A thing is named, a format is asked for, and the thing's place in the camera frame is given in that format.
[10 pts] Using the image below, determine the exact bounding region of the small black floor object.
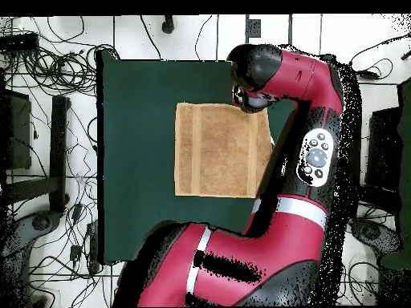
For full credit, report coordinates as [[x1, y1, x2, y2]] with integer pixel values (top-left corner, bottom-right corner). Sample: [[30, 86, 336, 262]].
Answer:
[[161, 14, 175, 34]]

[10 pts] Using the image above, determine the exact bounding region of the dark green curtain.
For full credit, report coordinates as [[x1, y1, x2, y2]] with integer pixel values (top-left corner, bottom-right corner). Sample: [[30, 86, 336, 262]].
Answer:
[[381, 76, 411, 270]]

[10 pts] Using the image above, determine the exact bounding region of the grey square floor frame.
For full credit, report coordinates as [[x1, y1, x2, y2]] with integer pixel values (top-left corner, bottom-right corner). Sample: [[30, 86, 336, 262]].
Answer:
[[244, 14, 294, 46]]

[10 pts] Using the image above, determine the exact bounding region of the black cross beam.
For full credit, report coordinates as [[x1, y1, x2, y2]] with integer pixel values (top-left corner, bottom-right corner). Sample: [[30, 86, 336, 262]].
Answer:
[[4, 176, 62, 203]]

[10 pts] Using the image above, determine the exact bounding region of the grey office chair base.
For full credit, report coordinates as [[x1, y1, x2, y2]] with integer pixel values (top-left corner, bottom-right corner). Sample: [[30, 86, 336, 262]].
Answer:
[[348, 217, 402, 257], [0, 209, 63, 307]]

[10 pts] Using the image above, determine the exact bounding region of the black upright bar stand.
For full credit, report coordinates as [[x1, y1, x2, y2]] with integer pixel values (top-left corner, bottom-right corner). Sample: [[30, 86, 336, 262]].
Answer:
[[48, 95, 71, 213]]

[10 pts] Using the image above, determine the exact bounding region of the long black power strip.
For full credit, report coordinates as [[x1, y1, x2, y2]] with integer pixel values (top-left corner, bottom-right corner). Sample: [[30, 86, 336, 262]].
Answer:
[[0, 31, 40, 52]]

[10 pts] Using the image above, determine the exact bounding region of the dark green table cloth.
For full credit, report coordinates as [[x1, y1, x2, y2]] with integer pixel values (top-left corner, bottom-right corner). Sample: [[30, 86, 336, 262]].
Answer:
[[96, 49, 298, 265]]

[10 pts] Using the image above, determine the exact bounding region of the tangle of black cables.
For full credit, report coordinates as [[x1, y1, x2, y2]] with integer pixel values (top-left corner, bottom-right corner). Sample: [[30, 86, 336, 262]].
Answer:
[[6, 15, 121, 97]]

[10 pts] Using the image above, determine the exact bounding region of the orange terry towel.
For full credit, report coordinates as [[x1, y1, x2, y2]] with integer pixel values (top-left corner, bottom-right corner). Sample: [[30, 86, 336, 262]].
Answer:
[[173, 102, 276, 199]]

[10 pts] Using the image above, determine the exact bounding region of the black box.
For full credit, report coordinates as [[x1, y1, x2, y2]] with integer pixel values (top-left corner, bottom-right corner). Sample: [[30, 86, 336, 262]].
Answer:
[[364, 107, 403, 193], [0, 88, 32, 170]]

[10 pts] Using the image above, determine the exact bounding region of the narrow black power strip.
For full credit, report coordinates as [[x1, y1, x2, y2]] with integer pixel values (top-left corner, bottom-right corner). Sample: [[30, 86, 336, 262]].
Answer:
[[87, 221, 100, 275]]

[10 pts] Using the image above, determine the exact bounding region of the thin black floor cable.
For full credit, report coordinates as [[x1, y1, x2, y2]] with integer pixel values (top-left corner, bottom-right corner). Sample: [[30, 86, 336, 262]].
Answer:
[[194, 14, 214, 61], [140, 14, 162, 61]]

